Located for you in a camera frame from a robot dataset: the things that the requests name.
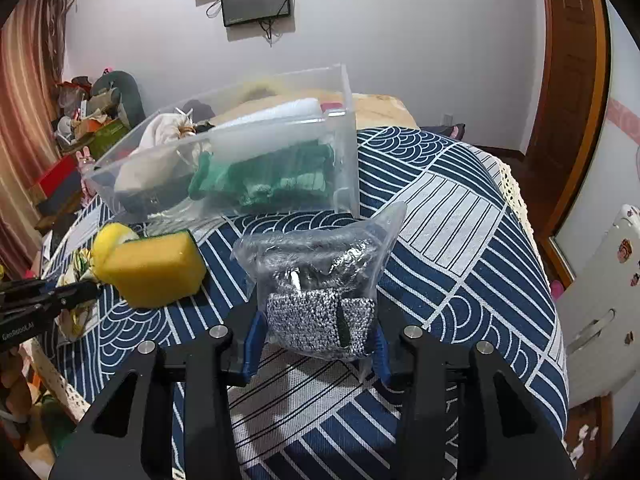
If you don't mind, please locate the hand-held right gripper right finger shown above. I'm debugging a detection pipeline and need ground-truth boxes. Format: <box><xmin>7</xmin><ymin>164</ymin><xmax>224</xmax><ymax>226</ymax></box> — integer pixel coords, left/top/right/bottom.
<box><xmin>371</xmin><ymin>316</ymin><xmax>582</xmax><ymax>480</ymax></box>

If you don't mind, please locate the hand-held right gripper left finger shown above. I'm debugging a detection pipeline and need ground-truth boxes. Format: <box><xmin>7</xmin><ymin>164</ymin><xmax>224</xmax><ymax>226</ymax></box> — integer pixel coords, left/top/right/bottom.
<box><xmin>47</xmin><ymin>303</ymin><xmax>268</xmax><ymax>480</ymax></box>

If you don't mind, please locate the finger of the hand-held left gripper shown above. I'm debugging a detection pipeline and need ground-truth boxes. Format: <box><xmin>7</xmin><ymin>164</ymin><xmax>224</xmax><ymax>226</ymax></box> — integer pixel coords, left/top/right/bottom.
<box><xmin>44</xmin><ymin>281</ymin><xmax>102</xmax><ymax>315</ymax></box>

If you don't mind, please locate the floral patterned cloth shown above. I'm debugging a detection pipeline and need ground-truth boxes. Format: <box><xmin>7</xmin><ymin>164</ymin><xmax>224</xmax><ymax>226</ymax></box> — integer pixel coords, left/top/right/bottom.
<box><xmin>56</xmin><ymin>249</ymin><xmax>103</xmax><ymax>342</ymax></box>

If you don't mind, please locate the plastic bag of steel scourers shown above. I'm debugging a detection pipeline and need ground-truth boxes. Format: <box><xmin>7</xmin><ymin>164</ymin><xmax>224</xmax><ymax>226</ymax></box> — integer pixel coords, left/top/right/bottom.
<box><xmin>231</xmin><ymin>201</ymin><xmax>408</xmax><ymax>362</ymax></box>

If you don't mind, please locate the clear plastic storage box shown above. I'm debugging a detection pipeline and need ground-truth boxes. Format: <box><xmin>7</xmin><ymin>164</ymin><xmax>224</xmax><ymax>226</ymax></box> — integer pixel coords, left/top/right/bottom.
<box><xmin>81</xmin><ymin>63</ymin><xmax>362</xmax><ymax>224</ymax></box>

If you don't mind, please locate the yellow round sponge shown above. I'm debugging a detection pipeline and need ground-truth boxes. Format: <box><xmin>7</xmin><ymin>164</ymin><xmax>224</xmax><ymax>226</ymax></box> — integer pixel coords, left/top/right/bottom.
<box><xmin>92</xmin><ymin>223</ymin><xmax>142</xmax><ymax>267</ymax></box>

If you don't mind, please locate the yellow rectangular sponge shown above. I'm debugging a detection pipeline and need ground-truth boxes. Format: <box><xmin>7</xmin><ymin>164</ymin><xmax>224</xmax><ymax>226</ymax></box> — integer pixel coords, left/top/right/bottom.
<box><xmin>97</xmin><ymin>230</ymin><xmax>208</xmax><ymax>309</ymax></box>

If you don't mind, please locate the red box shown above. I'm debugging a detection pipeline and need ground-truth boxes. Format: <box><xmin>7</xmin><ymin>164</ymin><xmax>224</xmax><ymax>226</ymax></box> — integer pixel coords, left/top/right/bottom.
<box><xmin>36</xmin><ymin>154</ymin><xmax>82</xmax><ymax>198</ymax></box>

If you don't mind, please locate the blue white patterned tablecloth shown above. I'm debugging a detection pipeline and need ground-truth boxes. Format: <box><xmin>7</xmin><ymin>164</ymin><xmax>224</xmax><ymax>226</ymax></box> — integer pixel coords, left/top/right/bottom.
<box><xmin>42</xmin><ymin>126</ymin><xmax>572</xmax><ymax>480</ymax></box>

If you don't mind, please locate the dark blue cloth item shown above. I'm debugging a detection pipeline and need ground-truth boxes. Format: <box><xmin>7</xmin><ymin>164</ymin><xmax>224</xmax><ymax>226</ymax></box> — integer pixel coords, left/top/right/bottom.
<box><xmin>122</xmin><ymin>176</ymin><xmax>195</xmax><ymax>217</ymax></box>

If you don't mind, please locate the green cardboard box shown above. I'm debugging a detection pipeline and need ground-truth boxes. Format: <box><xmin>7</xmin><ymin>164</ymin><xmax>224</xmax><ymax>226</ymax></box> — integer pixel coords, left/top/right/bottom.
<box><xmin>86</xmin><ymin>117</ymin><xmax>132</xmax><ymax>160</ymax></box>

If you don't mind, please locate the green knitted cloth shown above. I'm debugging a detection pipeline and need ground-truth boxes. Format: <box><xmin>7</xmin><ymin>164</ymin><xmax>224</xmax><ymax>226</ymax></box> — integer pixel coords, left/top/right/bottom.
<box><xmin>188</xmin><ymin>141</ymin><xmax>335</xmax><ymax>212</ymax></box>

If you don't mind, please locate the cream cloth bag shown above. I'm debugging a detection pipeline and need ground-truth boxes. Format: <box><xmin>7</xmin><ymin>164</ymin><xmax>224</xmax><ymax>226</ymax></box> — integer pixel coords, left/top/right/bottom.
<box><xmin>114</xmin><ymin>112</ymin><xmax>214</xmax><ymax>197</ymax></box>

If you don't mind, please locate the striped brown curtain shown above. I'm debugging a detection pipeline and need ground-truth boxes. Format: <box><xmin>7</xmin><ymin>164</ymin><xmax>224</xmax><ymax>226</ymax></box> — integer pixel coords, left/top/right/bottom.
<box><xmin>0</xmin><ymin>0</ymin><xmax>69</xmax><ymax>273</ymax></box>

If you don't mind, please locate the white chair with stickers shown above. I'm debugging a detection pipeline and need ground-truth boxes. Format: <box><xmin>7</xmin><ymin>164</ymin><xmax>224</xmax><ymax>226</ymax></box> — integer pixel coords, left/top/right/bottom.
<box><xmin>554</xmin><ymin>204</ymin><xmax>640</xmax><ymax>407</ymax></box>

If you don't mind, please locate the white folded towel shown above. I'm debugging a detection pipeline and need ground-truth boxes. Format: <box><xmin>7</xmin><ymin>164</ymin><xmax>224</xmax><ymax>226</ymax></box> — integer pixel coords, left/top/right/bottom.
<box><xmin>210</xmin><ymin>99</ymin><xmax>327</xmax><ymax>161</ymax></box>

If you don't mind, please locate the dark slipper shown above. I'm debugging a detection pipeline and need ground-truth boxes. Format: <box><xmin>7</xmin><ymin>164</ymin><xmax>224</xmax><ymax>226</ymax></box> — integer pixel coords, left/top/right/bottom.
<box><xmin>419</xmin><ymin>122</ymin><xmax>467</xmax><ymax>139</ymax></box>

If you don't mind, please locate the brown wooden door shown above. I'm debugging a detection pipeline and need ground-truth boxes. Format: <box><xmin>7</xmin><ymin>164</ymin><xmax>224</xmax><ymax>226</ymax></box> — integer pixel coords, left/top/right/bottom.
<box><xmin>520</xmin><ymin>0</ymin><xmax>610</xmax><ymax>283</ymax></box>

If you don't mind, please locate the small black wall monitor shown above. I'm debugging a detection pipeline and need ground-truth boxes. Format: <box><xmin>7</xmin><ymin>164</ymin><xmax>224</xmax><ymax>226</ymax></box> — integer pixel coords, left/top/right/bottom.
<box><xmin>220</xmin><ymin>0</ymin><xmax>293</xmax><ymax>28</ymax></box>

